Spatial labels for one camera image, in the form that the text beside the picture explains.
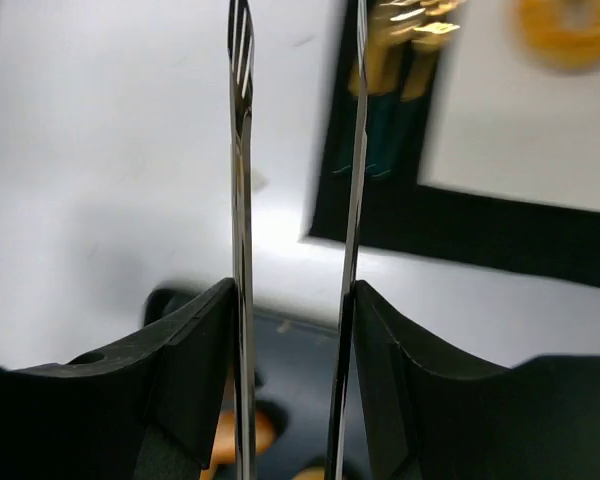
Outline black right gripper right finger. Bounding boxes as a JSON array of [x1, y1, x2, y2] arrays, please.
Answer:
[[353, 281, 600, 479]]

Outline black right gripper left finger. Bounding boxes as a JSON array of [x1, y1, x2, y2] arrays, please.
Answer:
[[0, 278, 237, 479]]

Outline orange glazed donut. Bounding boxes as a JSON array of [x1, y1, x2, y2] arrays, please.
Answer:
[[512, 1, 600, 72]]

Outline metal tongs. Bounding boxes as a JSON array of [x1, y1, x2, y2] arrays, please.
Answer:
[[227, 1, 368, 479]]

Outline oval orange bread roll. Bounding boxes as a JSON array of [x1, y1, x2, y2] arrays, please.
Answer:
[[211, 401, 279, 467]]

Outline black baking tray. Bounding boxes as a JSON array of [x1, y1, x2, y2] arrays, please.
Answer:
[[143, 284, 361, 480]]

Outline white square plate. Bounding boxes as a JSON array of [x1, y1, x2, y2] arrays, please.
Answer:
[[419, 1, 600, 211]]

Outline gold fork teal handle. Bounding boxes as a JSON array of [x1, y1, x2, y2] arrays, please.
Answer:
[[396, 1, 462, 167]]

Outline gold spoon teal handle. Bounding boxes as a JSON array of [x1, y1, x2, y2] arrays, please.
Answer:
[[329, 0, 431, 181]]

